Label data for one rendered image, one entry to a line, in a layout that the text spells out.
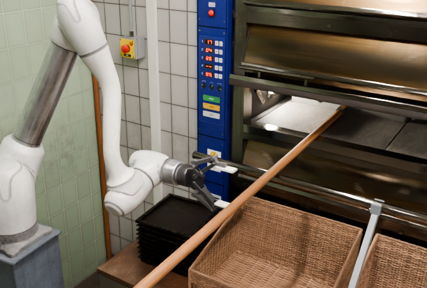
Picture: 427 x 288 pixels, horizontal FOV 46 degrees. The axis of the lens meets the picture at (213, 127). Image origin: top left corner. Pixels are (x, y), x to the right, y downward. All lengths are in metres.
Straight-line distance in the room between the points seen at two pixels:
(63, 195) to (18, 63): 0.76
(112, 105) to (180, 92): 0.78
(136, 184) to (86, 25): 0.54
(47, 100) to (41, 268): 0.57
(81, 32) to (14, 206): 0.59
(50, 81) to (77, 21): 0.30
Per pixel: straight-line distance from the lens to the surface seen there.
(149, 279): 1.28
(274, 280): 2.28
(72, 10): 1.62
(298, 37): 2.07
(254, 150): 2.30
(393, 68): 1.95
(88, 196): 2.93
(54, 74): 1.81
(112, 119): 1.68
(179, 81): 2.40
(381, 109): 1.85
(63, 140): 2.69
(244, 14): 2.14
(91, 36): 1.62
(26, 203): 1.77
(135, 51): 2.44
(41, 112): 1.85
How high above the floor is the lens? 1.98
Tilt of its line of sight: 21 degrees down
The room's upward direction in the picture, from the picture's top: 1 degrees clockwise
